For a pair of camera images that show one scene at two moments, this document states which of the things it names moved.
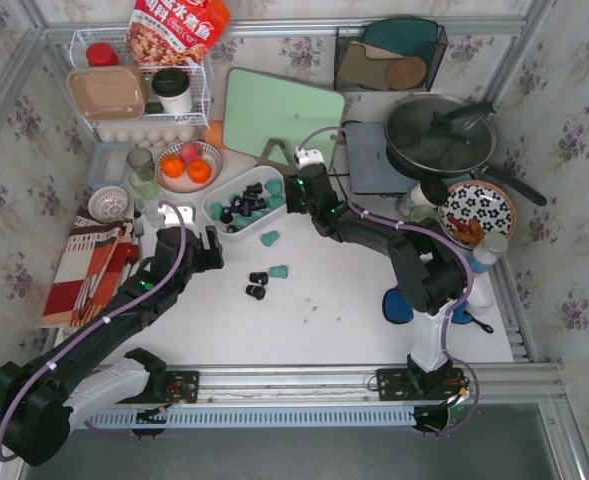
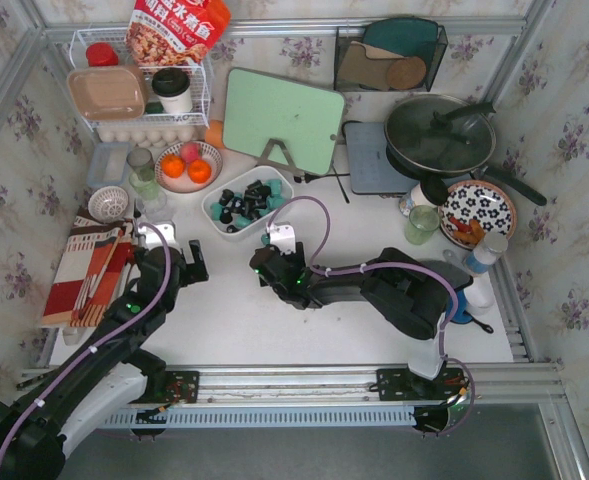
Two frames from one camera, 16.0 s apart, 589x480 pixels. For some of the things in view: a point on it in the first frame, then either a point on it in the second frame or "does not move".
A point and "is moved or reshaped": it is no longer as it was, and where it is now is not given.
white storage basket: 242,204 does not move
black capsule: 226,215 does not move
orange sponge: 214,134 does not move
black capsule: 249,197 → 264,191
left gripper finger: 216,250 → 200,265
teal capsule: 216,210 does not move
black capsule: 259,277 is moved or reshaped
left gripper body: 202,250 → 186,265
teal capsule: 276,199 does not move
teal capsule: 242,221 does not move
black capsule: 257,205 does not move
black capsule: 237,206 does not move
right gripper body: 303,187 → 272,265
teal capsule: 274,187 does not move
